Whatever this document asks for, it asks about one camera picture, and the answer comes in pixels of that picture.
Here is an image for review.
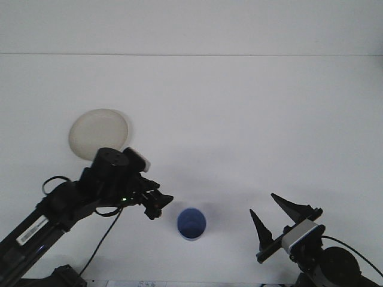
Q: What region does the pale blue cup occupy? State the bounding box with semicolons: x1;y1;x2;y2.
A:
177;207;208;242

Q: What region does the pale round plate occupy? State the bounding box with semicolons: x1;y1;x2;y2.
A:
68;108;131;161

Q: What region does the white printed paper sheet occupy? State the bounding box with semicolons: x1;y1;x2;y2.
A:
104;279;159;287

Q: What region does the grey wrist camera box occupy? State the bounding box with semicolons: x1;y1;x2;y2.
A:
123;146;151;173
281;219;320;251

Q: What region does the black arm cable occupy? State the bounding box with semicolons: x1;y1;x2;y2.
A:
41;175;125;277
321;235;383;277

